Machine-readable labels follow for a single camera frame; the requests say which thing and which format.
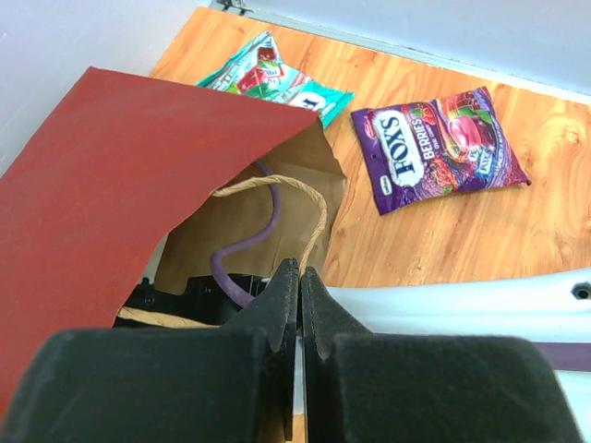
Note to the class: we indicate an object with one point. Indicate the red brown paper bag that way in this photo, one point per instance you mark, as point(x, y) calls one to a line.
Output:
point(121, 164)

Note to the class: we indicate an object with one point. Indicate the aluminium frame post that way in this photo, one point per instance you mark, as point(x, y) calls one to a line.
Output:
point(538, 42)

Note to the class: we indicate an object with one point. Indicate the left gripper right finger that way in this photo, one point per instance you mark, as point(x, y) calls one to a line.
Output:
point(362, 386)

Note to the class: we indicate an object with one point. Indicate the teal Foxs candy bag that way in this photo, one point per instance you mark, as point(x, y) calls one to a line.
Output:
point(257, 70)

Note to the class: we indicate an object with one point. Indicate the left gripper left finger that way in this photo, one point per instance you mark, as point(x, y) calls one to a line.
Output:
point(233, 383)

